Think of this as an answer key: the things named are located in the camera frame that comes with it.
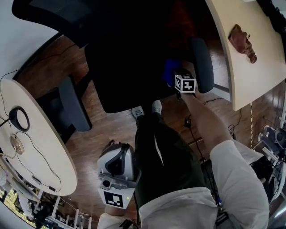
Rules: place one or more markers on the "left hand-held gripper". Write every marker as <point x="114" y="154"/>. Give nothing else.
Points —
<point x="114" y="198"/>

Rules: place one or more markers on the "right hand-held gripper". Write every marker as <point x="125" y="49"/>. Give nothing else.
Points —
<point x="186" y="85"/>

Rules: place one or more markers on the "blue cloth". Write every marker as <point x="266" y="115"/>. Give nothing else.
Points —
<point x="168" y="71"/>

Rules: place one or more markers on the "black office chair seat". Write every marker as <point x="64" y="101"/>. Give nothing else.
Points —
<point x="129" y="76"/>

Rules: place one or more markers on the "person's right forearm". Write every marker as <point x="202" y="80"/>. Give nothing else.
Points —
<point x="207" y="123"/>

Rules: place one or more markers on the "person's left forearm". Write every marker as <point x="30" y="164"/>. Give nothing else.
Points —
<point x="115" y="211"/>

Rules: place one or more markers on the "dark grey chair armrest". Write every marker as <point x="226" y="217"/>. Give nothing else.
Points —
<point x="73" y="105"/>
<point x="202" y="64"/>

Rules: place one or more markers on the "person's light shoe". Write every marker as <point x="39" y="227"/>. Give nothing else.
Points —
<point x="156" y="107"/>
<point x="137" y="111"/>

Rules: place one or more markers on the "person's dark trousers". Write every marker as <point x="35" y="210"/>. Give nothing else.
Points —
<point x="169" y="167"/>

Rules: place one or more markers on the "brown rag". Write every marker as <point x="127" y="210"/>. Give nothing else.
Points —
<point x="242" y="42"/>

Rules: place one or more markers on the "rectangular light wooden desk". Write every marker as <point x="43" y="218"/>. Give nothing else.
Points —
<point x="259" y="67"/>

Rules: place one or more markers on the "round light wooden table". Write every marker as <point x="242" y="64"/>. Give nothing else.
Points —
<point x="44" y="138"/>

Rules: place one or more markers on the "yellow black striped floor tape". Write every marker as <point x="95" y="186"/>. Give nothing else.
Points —
<point x="251" y="125"/>

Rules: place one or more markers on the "brass lamp with white globe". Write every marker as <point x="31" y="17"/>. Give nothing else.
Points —
<point x="17" y="145"/>

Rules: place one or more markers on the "grey equipment on stand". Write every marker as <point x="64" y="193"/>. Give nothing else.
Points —
<point x="273" y="138"/>

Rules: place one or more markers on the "person's white shirt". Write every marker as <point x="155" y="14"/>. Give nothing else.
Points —
<point x="234" y="183"/>

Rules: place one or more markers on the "black desk lamp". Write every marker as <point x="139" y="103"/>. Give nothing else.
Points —
<point x="12" y="114"/>

